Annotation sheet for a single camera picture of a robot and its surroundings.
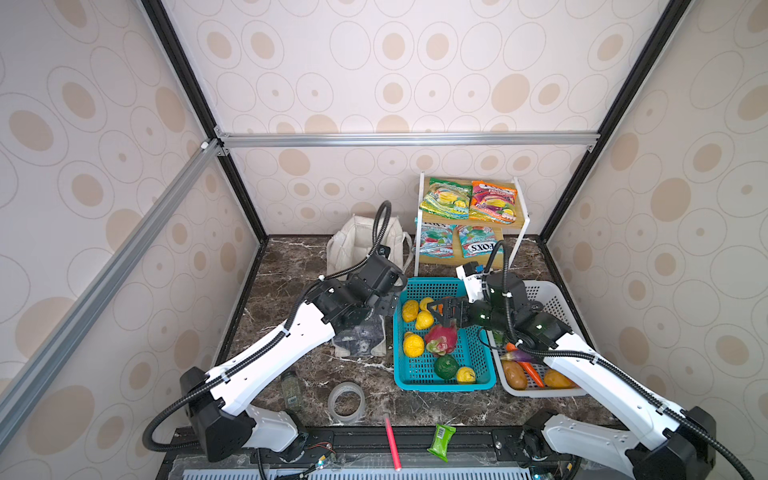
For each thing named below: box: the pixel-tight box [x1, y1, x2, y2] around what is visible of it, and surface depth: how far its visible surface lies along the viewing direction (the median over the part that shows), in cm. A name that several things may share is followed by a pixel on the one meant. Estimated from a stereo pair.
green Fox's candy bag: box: [458, 225, 499, 259], surface depth 96 cm
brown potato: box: [502, 360, 529, 391], surface depth 82 cm
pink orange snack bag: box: [470, 180, 518, 224], surface depth 81 cm
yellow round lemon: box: [403, 331, 425, 358], surface depth 87 cm
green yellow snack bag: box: [419, 178, 472, 219], surface depth 80 cm
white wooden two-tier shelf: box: [414, 172, 531, 277], surface depth 83 cm
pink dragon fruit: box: [425, 325, 458, 356], surface depth 85 cm
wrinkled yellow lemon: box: [402, 299, 419, 323], surface depth 95 cm
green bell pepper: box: [434, 354, 460, 379], surface depth 84 cm
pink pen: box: [385, 417, 402, 471], surface depth 74 cm
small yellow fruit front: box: [456, 366, 476, 384], surface depth 82 cm
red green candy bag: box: [420, 222, 458, 259], surface depth 96 cm
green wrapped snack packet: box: [427, 423, 457, 463], surface depth 75 cm
